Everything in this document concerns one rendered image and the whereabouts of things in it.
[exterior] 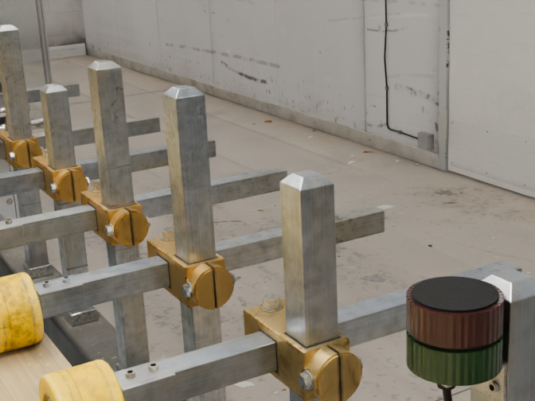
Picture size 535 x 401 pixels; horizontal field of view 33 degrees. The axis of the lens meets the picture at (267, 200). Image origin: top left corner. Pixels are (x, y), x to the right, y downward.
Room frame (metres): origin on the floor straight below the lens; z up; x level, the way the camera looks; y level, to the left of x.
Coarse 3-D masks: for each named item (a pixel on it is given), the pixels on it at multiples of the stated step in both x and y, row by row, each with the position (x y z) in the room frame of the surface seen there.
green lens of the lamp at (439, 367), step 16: (416, 352) 0.51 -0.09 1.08; (432, 352) 0.50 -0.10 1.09; (448, 352) 0.50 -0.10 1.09; (464, 352) 0.49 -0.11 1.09; (480, 352) 0.50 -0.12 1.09; (496, 352) 0.50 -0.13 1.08; (416, 368) 0.51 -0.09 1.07; (432, 368) 0.50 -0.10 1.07; (448, 368) 0.50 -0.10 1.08; (464, 368) 0.49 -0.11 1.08; (480, 368) 0.50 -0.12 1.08; (496, 368) 0.50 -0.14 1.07; (448, 384) 0.50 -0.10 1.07; (464, 384) 0.49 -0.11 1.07
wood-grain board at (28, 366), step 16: (16, 352) 0.90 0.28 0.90; (32, 352) 0.90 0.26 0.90; (48, 352) 0.90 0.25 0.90; (0, 368) 0.87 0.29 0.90; (16, 368) 0.87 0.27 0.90; (32, 368) 0.86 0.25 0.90; (48, 368) 0.86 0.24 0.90; (64, 368) 0.86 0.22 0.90; (0, 384) 0.83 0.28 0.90; (16, 384) 0.83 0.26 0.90; (32, 384) 0.83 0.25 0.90; (0, 400) 0.80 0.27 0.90; (16, 400) 0.80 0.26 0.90; (32, 400) 0.80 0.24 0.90
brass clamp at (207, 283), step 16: (160, 240) 1.04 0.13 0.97; (160, 256) 1.01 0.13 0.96; (176, 256) 0.99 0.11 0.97; (176, 272) 0.98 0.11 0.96; (192, 272) 0.95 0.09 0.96; (208, 272) 0.94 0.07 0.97; (224, 272) 0.95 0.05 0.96; (176, 288) 0.98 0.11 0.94; (192, 288) 0.94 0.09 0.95; (208, 288) 0.94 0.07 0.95; (224, 288) 0.95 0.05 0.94; (192, 304) 0.95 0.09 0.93; (208, 304) 0.94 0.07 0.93; (224, 304) 0.95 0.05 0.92
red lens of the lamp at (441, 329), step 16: (496, 288) 0.53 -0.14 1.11; (416, 304) 0.51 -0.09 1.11; (496, 304) 0.51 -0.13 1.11; (416, 320) 0.51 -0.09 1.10; (432, 320) 0.50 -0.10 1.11; (448, 320) 0.50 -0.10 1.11; (464, 320) 0.49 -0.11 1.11; (480, 320) 0.50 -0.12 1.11; (496, 320) 0.50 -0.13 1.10; (416, 336) 0.51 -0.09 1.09; (432, 336) 0.50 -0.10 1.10; (448, 336) 0.50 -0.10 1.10; (464, 336) 0.49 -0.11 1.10; (480, 336) 0.50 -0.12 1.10; (496, 336) 0.50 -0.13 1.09
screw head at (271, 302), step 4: (264, 296) 0.83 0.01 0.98; (268, 296) 0.83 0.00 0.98; (272, 296) 0.83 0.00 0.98; (276, 296) 0.83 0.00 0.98; (264, 300) 0.83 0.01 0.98; (268, 300) 0.83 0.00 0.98; (272, 300) 0.83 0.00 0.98; (276, 300) 0.83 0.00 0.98; (264, 304) 0.83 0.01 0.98; (268, 304) 0.82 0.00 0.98; (272, 304) 0.82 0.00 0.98; (276, 304) 0.83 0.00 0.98; (280, 304) 0.84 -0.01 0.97; (264, 308) 0.83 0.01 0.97; (268, 308) 0.82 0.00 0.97; (272, 308) 0.82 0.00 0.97; (276, 308) 0.83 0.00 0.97; (280, 308) 0.83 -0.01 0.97
